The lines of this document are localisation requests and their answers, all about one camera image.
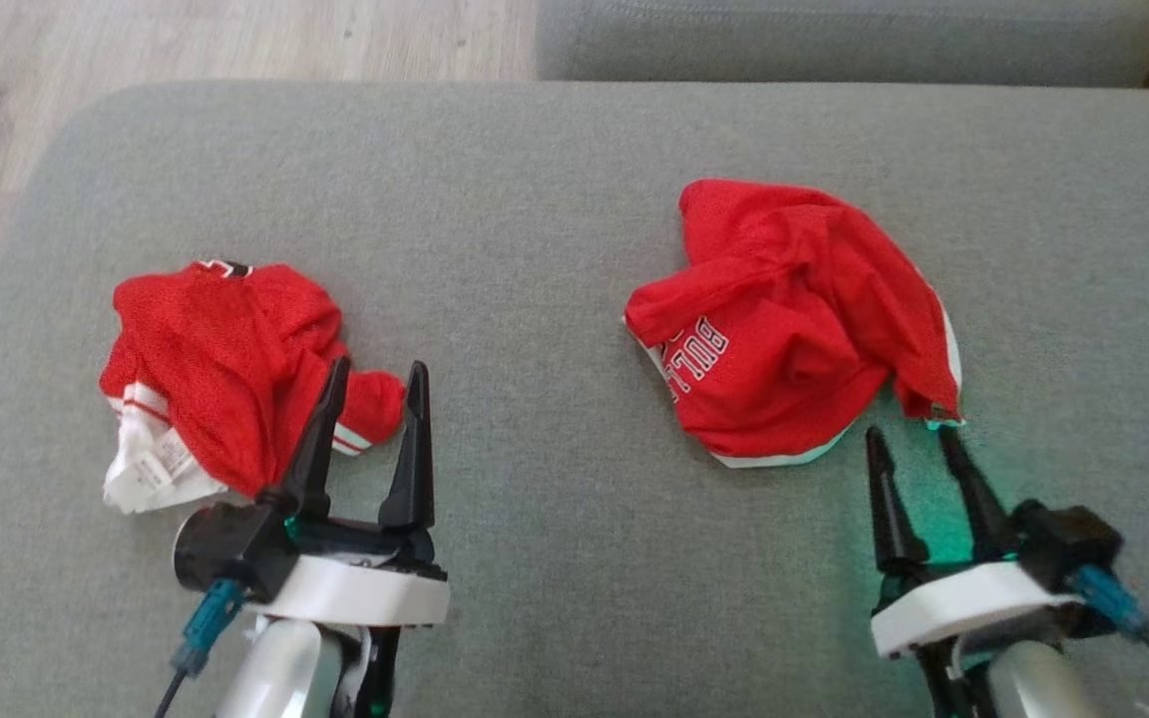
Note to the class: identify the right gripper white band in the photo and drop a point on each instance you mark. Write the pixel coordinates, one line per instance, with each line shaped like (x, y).
(963, 603)

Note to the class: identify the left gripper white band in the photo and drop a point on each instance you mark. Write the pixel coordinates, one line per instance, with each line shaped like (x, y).
(355, 593)

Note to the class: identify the red Bulls 23 jersey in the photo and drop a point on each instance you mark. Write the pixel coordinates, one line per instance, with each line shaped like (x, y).
(215, 369)

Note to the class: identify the red Bulls shorts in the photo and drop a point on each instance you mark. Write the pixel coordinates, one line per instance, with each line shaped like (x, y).
(794, 329)

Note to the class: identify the large grey sofa ottoman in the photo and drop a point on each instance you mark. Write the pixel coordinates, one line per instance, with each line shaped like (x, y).
(555, 199)

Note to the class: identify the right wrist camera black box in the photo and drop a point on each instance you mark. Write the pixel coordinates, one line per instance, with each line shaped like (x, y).
(1068, 543)

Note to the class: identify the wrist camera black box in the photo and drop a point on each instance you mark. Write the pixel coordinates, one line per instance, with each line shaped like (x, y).
(1068, 543)
(230, 548)

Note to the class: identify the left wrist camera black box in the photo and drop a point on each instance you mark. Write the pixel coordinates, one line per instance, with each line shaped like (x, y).
(230, 548)

